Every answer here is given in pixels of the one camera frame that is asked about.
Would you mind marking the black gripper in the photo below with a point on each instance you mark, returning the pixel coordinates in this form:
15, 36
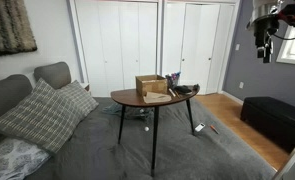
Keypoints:
263, 33

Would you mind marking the black glasses case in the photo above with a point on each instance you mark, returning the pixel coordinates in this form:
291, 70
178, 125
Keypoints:
183, 89

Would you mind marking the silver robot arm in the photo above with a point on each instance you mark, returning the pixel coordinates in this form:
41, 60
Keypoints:
262, 9

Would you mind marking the brown cardboard box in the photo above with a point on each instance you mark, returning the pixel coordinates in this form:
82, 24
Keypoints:
151, 84

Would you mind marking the black ottoman bench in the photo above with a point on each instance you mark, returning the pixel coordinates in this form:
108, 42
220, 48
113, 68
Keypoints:
275, 120

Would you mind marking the white bifold closet door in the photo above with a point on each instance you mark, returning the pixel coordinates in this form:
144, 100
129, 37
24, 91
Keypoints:
197, 46
117, 46

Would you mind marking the small black object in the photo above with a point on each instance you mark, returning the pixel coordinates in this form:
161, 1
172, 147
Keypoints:
196, 87

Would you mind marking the orange grey pen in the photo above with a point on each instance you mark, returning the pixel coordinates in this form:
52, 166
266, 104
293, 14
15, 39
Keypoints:
214, 129

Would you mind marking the marker holder cup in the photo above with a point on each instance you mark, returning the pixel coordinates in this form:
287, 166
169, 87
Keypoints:
172, 81

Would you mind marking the white remote control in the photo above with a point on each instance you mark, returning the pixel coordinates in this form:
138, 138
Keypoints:
199, 127

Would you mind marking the white marker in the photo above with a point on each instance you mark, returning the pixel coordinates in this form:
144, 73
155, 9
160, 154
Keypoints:
172, 92

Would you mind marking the white metal stand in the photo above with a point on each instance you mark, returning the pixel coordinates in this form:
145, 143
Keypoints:
287, 165

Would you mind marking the dark wooden table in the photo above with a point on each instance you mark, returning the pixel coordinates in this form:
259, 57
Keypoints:
133, 97

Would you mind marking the small white ball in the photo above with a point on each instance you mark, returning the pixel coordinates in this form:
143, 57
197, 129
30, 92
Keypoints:
146, 128

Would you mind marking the small plaid pillow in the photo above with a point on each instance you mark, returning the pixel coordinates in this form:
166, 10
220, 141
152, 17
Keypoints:
80, 98

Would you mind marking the large plaid pillow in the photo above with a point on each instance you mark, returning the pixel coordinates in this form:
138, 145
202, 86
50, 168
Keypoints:
40, 116

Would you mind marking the grey sofa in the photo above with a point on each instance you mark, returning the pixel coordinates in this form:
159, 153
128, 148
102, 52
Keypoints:
7, 93

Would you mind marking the floral grey pillow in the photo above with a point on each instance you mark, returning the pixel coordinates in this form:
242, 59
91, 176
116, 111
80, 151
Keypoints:
12, 161

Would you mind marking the white light switch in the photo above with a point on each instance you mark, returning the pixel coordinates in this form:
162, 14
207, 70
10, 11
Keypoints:
237, 47

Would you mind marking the white wall outlet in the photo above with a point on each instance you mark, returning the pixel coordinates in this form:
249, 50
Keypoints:
241, 85

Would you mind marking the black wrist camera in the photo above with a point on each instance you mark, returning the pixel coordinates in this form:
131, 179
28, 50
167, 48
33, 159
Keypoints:
291, 14

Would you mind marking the shaggy wall hanging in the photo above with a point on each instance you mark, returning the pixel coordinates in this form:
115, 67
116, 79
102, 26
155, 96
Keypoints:
7, 26

